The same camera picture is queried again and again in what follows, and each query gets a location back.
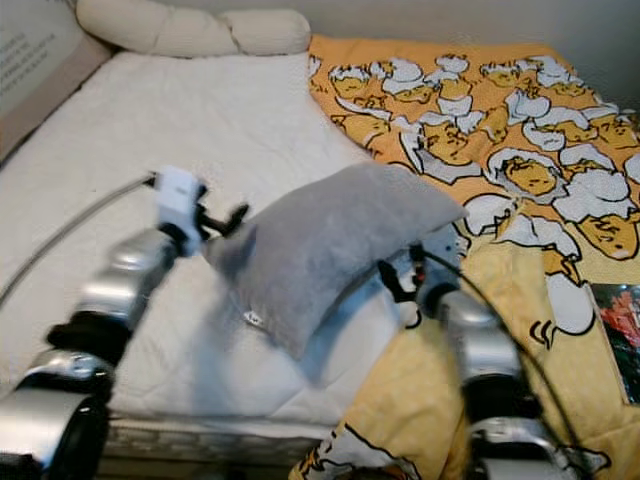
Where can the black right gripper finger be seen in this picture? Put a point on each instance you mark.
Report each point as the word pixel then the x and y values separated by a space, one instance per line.
pixel 394 280

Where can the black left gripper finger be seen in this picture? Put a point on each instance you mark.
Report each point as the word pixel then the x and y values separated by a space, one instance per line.
pixel 228 218

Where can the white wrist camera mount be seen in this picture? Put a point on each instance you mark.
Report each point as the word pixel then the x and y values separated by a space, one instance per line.
pixel 448 250
pixel 180 195

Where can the white quilted mattress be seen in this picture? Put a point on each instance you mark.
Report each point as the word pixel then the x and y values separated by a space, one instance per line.
pixel 190 110

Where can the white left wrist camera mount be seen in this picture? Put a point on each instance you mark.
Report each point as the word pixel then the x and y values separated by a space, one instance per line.
pixel 180 195

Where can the white grey patterned cushion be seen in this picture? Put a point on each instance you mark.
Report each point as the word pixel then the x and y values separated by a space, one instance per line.
pixel 40 60

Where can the grey pillow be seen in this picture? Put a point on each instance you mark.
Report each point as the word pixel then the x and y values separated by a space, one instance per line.
pixel 330 240

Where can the dark paperback book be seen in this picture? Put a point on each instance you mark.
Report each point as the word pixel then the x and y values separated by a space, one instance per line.
pixel 620 340

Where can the yellow cartoon egg blanket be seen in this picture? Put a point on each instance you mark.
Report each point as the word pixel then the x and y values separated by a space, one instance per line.
pixel 460 110

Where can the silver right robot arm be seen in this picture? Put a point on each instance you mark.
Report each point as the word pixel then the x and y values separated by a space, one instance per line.
pixel 480 340

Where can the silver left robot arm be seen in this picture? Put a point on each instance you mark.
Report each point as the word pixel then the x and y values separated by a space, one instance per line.
pixel 60 420

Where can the long cream bolster pillow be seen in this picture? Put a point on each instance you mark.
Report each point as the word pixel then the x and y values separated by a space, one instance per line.
pixel 190 30

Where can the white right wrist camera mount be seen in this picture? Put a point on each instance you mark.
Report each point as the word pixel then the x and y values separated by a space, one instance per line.
pixel 448 250

